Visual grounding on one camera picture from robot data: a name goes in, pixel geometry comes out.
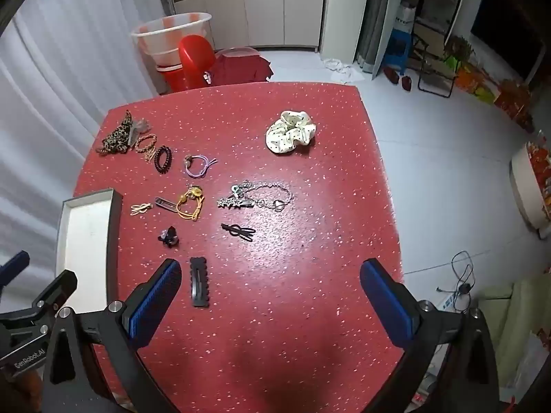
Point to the grey curtain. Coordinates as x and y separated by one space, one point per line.
374 17

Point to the red cloth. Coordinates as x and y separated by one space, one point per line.
241 71

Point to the grey claw clip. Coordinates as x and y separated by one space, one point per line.
137 127

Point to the black screen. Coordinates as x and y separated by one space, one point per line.
503 30

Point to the white cabinet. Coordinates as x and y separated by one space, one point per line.
262 13

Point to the light green sofa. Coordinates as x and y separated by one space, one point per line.
516 309

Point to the white polka dot scrunchie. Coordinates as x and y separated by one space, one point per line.
280 137

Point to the red bucket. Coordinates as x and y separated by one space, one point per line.
170 79

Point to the grey snap hair clip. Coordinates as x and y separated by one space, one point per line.
165 203

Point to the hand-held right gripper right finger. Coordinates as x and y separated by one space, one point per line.
387 305

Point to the white tub with red decorations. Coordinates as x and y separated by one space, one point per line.
527 189

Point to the blue plastic stool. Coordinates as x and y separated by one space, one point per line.
398 47

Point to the white cloth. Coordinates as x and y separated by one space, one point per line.
344 73

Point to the grey jewelry box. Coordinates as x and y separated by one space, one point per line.
86 232

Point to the white curtain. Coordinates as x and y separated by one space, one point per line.
51 94

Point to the orange red decoration pile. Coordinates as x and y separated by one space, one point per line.
508 94

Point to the black folding chair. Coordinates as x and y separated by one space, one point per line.
430 78

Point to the silver star hair clip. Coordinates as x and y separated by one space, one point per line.
230 202

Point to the small black claw clip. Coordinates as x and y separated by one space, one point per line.
170 237

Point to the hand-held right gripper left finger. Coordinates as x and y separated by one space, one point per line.
157 297

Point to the red shoe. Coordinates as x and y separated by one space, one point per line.
391 74
406 83

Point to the white shopping bag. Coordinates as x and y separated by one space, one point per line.
405 17

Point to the leopard print hair claw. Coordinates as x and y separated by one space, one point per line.
114 140

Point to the black scalloped snap clip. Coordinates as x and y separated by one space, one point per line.
199 297

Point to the black bow hair clip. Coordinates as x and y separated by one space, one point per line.
236 230

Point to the clear plastic tub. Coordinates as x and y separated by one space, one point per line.
155 38

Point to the potted plant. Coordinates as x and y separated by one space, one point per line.
458 49

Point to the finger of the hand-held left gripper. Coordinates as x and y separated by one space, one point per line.
15 263
56 289

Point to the cream butterfly hair clip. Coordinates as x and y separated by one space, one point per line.
140 208

